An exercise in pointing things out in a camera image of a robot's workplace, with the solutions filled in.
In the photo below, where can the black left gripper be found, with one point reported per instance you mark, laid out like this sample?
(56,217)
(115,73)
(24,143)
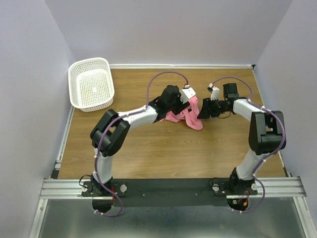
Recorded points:
(181,105)

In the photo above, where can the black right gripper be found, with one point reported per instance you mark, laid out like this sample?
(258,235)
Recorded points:
(205,113)

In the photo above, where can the pink t-shirt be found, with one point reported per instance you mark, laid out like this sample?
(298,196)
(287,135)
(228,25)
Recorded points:
(189,115)

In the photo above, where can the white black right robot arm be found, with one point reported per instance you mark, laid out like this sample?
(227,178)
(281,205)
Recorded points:
(266,134)

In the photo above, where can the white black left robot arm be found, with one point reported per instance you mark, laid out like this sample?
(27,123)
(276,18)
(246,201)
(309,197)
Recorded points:
(110,132)

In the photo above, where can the white table edge strip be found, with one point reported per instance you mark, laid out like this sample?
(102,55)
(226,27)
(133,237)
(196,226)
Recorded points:
(179,66)

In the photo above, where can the white perforated plastic basket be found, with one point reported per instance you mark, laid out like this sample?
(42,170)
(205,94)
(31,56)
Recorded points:
(90,85)

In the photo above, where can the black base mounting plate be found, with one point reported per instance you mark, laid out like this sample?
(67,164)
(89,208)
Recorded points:
(169,192)

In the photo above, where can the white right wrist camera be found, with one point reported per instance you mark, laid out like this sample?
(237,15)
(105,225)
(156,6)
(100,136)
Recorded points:
(214,91)

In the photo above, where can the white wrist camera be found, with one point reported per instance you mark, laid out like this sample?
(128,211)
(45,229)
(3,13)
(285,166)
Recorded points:
(186,93)
(214,91)

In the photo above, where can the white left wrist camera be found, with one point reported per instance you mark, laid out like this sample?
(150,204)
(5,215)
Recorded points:
(186,93)

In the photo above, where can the aluminium front rail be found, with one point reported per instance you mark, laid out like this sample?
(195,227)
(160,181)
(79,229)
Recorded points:
(270,187)

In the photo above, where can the aluminium rail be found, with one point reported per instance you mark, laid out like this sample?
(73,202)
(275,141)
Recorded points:
(58,161)
(270,187)

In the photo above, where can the aluminium left side rail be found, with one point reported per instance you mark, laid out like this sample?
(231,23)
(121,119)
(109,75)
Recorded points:
(58,161)

